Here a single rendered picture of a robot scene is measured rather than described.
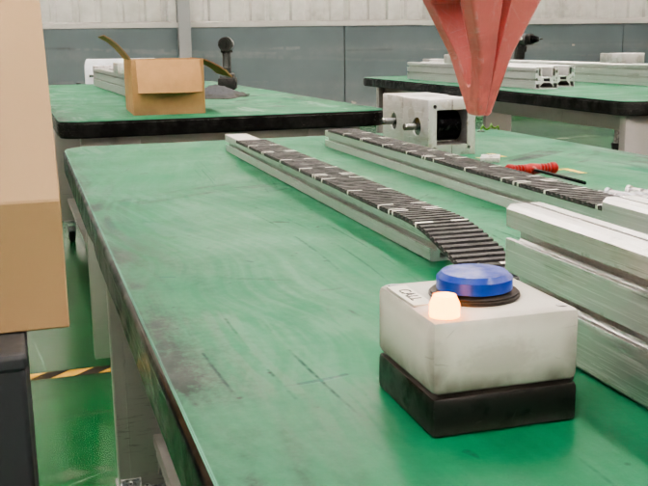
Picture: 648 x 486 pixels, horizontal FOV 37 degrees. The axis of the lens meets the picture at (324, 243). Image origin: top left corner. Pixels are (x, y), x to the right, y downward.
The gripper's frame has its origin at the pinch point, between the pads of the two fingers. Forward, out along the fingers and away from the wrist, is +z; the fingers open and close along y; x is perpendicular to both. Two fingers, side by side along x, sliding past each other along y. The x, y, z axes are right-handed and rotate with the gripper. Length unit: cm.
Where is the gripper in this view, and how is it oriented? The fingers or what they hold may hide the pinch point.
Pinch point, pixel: (478, 98)
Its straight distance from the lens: 49.7
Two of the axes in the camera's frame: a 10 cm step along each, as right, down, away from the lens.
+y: 9.6, -0.8, 2.8
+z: 0.2, 9.8, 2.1
